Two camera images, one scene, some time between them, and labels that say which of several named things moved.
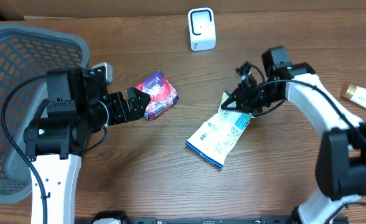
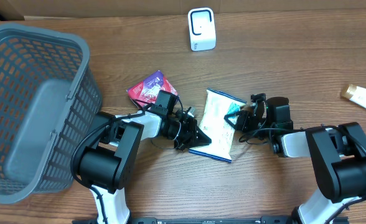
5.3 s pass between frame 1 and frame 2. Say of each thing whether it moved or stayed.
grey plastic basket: stayed
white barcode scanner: stayed
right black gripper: moved
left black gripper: moved
